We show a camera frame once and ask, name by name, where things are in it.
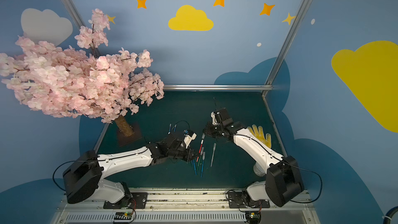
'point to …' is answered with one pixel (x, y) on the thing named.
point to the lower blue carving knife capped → (203, 157)
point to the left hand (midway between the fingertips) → (201, 153)
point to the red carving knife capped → (201, 143)
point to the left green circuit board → (123, 215)
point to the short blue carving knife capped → (195, 167)
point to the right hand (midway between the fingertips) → (205, 128)
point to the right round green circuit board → (253, 216)
